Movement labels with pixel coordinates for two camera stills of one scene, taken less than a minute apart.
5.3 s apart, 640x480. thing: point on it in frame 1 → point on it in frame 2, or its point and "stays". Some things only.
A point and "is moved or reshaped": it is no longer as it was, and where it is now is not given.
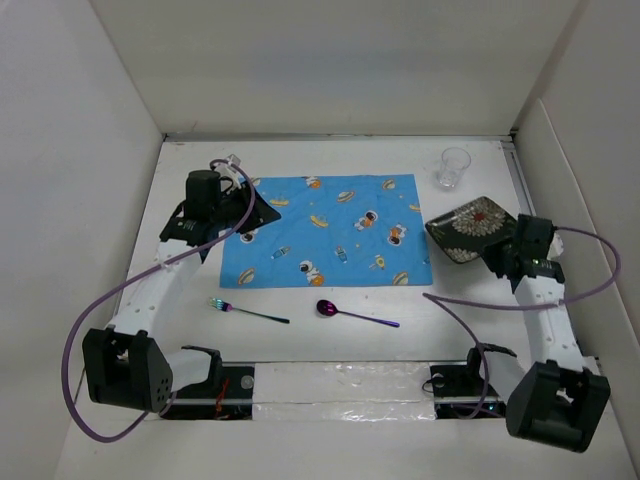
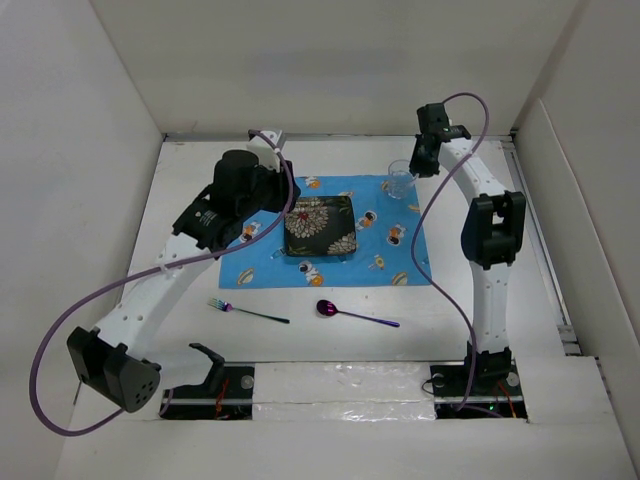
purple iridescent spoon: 328,309 stays
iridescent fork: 227,307 stays
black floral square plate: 462,233 → 321,225
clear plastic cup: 453,164 is moved or reshaped
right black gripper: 489,253 → 427,170
